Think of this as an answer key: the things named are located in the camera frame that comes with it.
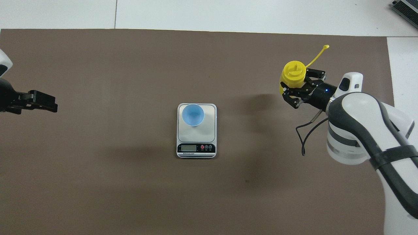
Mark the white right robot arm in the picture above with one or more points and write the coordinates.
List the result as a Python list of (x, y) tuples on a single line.
[(359, 130)]

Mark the light blue plastic cup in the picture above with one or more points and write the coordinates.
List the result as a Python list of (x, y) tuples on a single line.
[(193, 114)]

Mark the silver digital kitchen scale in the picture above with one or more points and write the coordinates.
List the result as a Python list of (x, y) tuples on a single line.
[(196, 137)]

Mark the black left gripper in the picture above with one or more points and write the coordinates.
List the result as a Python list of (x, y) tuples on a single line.
[(6, 96)]

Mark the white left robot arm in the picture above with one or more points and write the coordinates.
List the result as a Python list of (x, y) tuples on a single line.
[(4, 62)]

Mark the brown paper table mat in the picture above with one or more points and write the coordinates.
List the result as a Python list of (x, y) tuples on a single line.
[(130, 189)]

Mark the silver ribbed metal device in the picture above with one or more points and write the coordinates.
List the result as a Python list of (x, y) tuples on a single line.
[(406, 11)]

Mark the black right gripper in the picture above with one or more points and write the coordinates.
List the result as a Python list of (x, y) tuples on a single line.
[(320, 94)]

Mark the yellow squeeze bottle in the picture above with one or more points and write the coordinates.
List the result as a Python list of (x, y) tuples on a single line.
[(294, 74)]

